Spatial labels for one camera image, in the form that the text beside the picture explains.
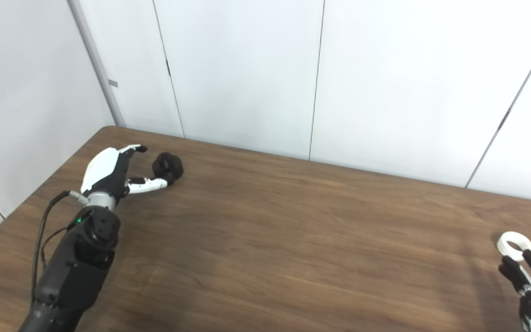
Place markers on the round black plastic part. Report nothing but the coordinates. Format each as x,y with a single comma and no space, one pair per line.
171,167

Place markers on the grey wall post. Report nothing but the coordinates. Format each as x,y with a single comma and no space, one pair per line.
97,64

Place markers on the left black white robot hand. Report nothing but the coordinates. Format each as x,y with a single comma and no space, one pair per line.
102,168

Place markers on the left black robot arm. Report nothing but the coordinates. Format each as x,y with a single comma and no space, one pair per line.
76,272

